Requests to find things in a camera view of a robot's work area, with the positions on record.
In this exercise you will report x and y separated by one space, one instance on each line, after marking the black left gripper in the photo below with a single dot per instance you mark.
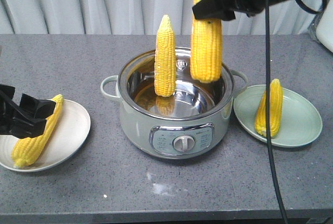
38 109

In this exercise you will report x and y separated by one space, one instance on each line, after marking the yellow corn cob black speck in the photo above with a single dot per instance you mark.
206 50

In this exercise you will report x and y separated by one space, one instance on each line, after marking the white round plate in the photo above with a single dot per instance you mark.
70 132

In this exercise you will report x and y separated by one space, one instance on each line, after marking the light green round plate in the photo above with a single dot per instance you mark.
300 125

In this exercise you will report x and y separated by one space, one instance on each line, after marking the white appliance at edge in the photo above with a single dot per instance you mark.
324 31

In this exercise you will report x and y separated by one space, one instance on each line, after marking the grey pleated curtain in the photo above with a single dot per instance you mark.
137 17

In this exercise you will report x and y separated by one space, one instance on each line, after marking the green electric cooking pot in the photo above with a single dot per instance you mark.
192 121

